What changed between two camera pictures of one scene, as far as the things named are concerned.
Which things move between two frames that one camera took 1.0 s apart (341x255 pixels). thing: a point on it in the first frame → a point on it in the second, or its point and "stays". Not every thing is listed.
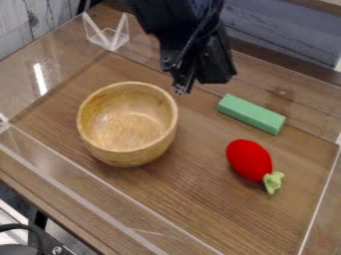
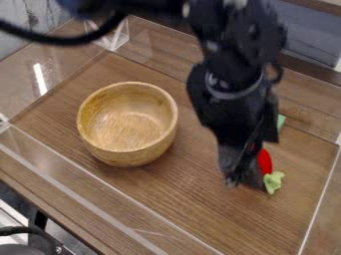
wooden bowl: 128,121 stays
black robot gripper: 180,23 → 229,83
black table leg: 41,220 stays
